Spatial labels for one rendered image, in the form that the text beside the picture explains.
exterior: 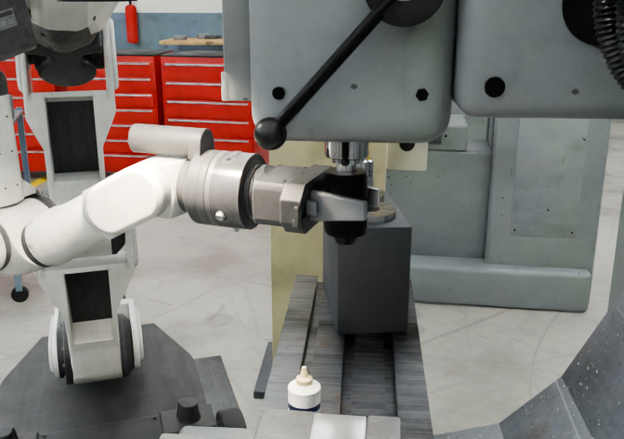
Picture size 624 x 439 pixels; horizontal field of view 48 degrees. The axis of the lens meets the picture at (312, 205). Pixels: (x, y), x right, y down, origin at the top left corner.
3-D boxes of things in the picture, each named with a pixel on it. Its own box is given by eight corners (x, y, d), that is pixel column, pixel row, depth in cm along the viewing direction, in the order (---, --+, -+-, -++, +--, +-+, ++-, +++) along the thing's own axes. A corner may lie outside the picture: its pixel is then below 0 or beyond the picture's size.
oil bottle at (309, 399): (286, 453, 87) (285, 374, 84) (290, 433, 91) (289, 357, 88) (318, 455, 87) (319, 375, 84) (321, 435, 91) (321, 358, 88)
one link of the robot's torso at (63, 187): (42, 251, 146) (18, 19, 137) (129, 243, 151) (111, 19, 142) (36, 271, 132) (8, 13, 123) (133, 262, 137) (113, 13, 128)
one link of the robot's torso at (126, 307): (56, 350, 173) (50, 300, 169) (140, 339, 178) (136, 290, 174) (51, 393, 154) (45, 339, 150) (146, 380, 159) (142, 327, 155)
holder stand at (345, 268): (336, 335, 117) (337, 220, 112) (321, 283, 138) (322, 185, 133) (408, 332, 118) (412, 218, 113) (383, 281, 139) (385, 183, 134)
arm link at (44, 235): (92, 250, 85) (-9, 299, 94) (140, 225, 95) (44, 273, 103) (51, 171, 85) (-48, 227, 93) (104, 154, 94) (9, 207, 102)
